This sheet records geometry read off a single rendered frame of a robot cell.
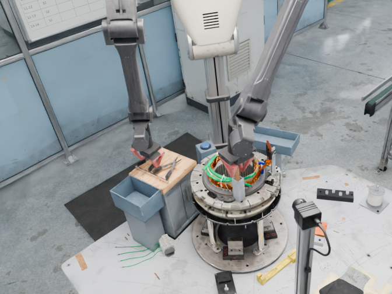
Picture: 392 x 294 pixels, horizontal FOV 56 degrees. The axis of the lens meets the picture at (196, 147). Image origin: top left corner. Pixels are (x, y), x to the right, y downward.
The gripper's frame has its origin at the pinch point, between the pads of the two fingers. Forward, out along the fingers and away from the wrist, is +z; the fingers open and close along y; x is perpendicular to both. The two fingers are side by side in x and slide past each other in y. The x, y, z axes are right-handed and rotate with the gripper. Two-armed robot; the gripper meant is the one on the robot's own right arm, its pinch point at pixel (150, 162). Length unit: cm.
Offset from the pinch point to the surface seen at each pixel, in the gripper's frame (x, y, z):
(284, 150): 37, 40, 3
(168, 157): 7.7, 2.6, 2.2
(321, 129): 199, -2, 117
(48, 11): 76, -179, -6
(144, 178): -6.6, 3.3, 1.5
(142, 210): -18.5, 13.2, 2.3
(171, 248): -14.5, 19.2, 25.9
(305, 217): -20, 73, -37
